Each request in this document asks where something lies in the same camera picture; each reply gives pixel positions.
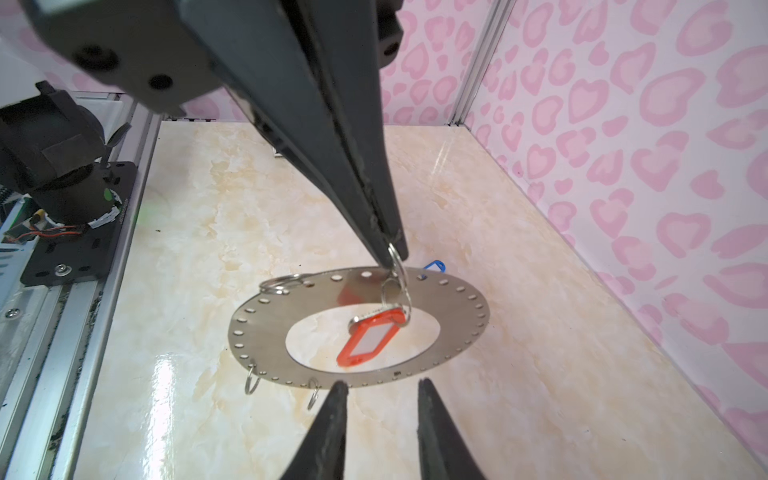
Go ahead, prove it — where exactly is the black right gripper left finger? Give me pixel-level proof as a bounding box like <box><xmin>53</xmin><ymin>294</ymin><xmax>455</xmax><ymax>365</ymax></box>
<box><xmin>280</xmin><ymin>381</ymin><xmax>349</xmax><ymax>480</ymax></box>

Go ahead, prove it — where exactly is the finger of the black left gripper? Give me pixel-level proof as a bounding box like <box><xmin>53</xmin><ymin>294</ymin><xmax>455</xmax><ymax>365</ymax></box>
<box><xmin>176</xmin><ymin>0</ymin><xmax>394</xmax><ymax>269</ymax></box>
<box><xmin>282</xmin><ymin>1</ymin><xmax>409</xmax><ymax>261</ymax></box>

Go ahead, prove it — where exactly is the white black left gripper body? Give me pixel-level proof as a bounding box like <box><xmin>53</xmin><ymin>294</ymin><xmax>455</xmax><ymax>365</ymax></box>
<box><xmin>21</xmin><ymin>1</ymin><xmax>403</xmax><ymax>117</ymax></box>

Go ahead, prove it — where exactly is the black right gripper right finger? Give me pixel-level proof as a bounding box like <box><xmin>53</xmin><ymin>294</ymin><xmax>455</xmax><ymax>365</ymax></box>
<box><xmin>417</xmin><ymin>378</ymin><xmax>485</xmax><ymax>480</ymax></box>

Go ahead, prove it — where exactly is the red key tag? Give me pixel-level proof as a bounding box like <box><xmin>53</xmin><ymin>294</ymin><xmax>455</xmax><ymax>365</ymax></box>
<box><xmin>336</xmin><ymin>308</ymin><xmax>404</xmax><ymax>368</ymax></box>

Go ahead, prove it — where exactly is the split ring gripped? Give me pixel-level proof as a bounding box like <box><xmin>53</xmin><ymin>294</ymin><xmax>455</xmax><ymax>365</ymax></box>
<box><xmin>380</xmin><ymin>243</ymin><xmax>413</xmax><ymax>327</ymax></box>

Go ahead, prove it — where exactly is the blue key tag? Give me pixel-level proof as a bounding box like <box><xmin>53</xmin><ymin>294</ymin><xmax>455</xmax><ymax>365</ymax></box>
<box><xmin>424</xmin><ymin>260</ymin><xmax>447</xmax><ymax>273</ymax></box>

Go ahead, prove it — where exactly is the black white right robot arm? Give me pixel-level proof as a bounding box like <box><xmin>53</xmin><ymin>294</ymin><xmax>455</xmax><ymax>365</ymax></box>
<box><xmin>1</xmin><ymin>81</ymin><xmax>486</xmax><ymax>479</ymax></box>

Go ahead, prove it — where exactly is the aluminium right back corner post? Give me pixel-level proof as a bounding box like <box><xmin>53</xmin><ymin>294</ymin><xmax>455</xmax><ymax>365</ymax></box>
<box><xmin>447</xmin><ymin>0</ymin><xmax>516</xmax><ymax>126</ymax></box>

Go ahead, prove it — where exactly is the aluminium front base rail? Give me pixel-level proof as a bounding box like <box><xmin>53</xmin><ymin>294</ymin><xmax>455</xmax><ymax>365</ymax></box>
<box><xmin>1</xmin><ymin>91</ymin><xmax>161</xmax><ymax>479</ymax></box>

